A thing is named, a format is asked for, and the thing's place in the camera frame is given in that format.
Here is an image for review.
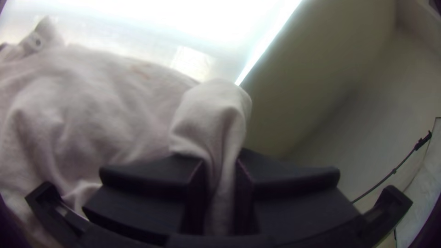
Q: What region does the black cable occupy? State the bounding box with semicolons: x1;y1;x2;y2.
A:
351;130;433;204

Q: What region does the cream t-shirt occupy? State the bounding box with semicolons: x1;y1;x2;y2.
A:
0;15;253;243

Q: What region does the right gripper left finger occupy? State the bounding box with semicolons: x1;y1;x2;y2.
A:
82;152;211;246

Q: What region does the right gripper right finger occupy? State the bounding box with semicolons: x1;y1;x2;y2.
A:
234;148;363;238

